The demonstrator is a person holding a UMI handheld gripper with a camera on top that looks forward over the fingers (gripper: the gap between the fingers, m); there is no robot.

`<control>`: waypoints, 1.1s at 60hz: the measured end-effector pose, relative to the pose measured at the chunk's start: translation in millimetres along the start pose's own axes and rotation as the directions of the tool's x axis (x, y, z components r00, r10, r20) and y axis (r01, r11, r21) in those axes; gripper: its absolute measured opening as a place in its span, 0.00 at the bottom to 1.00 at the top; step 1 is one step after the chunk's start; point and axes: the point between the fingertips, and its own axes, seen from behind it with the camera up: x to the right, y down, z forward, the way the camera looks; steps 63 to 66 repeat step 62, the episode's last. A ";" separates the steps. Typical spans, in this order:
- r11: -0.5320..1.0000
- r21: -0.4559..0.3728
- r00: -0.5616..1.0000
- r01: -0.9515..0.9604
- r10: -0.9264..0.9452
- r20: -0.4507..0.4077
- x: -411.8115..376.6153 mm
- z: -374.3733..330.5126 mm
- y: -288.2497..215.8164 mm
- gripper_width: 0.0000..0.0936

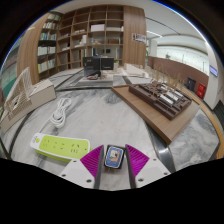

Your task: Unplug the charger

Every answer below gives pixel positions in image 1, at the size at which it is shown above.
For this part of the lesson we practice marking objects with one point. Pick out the grey flat model base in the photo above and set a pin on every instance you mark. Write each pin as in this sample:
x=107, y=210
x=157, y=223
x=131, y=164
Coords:
x=96, y=79

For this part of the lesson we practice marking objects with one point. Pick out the brown architectural model on board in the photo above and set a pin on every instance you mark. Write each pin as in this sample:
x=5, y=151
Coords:
x=156, y=106

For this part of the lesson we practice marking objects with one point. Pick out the red bin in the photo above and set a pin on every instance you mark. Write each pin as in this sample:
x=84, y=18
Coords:
x=201, y=90

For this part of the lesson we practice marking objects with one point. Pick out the black bin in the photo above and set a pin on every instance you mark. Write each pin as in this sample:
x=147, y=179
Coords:
x=191, y=84

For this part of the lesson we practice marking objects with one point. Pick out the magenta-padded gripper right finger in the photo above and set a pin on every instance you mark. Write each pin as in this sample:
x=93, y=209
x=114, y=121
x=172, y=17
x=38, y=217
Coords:
x=151, y=170

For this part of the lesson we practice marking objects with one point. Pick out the white architectural model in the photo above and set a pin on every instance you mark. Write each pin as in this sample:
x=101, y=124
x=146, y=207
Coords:
x=36, y=95

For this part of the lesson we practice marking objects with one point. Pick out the black charger with blue label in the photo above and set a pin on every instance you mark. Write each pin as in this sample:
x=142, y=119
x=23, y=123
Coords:
x=114, y=157

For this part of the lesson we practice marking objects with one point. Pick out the small white building model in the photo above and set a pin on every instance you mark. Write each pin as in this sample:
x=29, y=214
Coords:
x=135, y=70

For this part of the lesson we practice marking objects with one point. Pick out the wall screen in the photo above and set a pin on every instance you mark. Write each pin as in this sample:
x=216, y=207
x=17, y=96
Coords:
x=213, y=70

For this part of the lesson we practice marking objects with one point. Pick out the poster on wood panel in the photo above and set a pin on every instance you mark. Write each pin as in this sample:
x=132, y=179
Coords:
x=139, y=38

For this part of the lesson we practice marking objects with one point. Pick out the wooden bookshelf unit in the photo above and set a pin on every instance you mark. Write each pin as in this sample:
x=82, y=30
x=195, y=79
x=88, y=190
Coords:
x=133, y=23

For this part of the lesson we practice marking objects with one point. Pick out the green and white power strip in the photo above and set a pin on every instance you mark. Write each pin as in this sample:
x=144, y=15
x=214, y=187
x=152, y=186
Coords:
x=60, y=146

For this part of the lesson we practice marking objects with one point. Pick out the tall black display box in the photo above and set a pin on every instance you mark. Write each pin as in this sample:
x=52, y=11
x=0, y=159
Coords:
x=90, y=65

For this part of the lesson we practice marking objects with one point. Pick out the short ceiling light strip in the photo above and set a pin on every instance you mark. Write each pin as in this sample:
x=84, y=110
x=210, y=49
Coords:
x=154, y=33

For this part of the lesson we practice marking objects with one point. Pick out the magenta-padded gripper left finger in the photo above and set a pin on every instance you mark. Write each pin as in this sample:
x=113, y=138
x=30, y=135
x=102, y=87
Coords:
x=75, y=171

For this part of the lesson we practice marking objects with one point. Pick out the group of small wooden trees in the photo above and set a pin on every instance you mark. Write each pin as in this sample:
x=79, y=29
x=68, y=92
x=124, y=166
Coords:
x=168, y=78

